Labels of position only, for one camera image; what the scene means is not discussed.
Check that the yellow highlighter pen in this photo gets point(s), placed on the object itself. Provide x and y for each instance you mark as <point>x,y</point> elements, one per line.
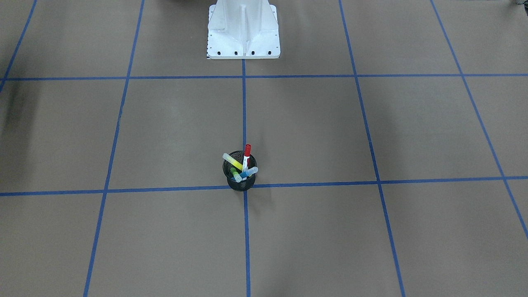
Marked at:
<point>233,161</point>

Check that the black mesh pen cup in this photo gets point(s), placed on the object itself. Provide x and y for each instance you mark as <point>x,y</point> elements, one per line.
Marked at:
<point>246,181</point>

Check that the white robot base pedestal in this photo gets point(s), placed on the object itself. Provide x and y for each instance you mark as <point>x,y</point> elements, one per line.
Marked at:
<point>243,29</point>

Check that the green highlighter pen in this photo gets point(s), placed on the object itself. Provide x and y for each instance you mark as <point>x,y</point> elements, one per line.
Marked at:
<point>235,174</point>

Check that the red white marker pen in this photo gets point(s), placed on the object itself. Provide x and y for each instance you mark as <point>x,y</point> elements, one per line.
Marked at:
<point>246,157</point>

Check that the blue highlighter pen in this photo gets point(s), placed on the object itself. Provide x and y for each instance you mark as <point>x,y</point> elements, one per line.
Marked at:
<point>249,172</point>

